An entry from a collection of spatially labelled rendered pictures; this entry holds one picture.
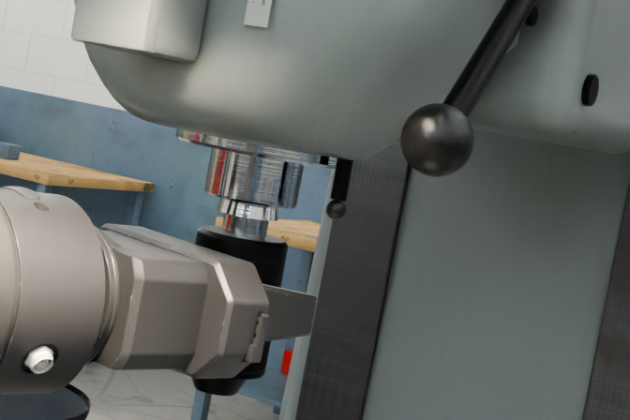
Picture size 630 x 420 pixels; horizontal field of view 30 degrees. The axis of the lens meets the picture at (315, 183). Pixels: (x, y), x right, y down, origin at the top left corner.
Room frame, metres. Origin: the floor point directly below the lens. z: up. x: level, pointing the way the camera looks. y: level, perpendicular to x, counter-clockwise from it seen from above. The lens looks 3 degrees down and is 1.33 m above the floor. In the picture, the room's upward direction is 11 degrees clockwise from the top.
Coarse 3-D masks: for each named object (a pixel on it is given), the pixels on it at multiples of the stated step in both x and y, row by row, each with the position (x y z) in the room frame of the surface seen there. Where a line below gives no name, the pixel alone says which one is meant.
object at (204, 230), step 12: (204, 228) 0.59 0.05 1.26; (216, 228) 0.60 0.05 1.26; (204, 240) 0.58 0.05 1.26; (216, 240) 0.58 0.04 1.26; (228, 240) 0.57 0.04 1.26; (240, 240) 0.57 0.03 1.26; (252, 240) 0.58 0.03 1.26; (264, 240) 0.58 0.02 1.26; (276, 240) 0.59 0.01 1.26; (228, 252) 0.57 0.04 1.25; (240, 252) 0.57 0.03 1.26; (252, 252) 0.57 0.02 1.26; (264, 252) 0.58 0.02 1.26; (276, 252) 0.58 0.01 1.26
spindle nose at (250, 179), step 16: (224, 160) 0.58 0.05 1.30; (240, 160) 0.57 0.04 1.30; (256, 160) 0.57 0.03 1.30; (272, 160) 0.57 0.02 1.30; (208, 176) 0.59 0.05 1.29; (224, 176) 0.58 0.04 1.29; (240, 176) 0.57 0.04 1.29; (256, 176) 0.57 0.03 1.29; (272, 176) 0.57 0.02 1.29; (288, 176) 0.58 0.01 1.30; (208, 192) 0.58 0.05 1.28; (224, 192) 0.58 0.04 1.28; (240, 192) 0.57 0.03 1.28; (256, 192) 0.57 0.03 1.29; (272, 192) 0.58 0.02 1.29; (288, 192) 0.58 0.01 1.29; (288, 208) 0.59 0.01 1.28
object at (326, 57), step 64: (256, 0) 0.50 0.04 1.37; (320, 0) 0.49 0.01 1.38; (384, 0) 0.50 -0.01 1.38; (448, 0) 0.53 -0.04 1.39; (128, 64) 0.53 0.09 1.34; (192, 64) 0.51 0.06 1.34; (256, 64) 0.50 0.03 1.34; (320, 64) 0.50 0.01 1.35; (384, 64) 0.52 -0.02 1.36; (448, 64) 0.56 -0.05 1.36; (192, 128) 0.53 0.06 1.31; (256, 128) 0.52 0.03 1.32; (320, 128) 0.52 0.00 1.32; (384, 128) 0.56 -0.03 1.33
